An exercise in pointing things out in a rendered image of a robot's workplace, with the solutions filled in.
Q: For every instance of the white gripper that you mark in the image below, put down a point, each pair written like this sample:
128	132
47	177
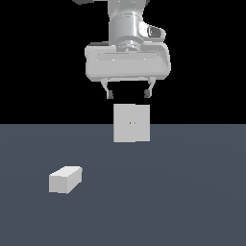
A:
128	62

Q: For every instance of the white box charger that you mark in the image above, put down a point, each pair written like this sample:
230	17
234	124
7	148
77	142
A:
65	180

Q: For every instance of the white cube held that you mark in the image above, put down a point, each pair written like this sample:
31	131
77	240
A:
131	123

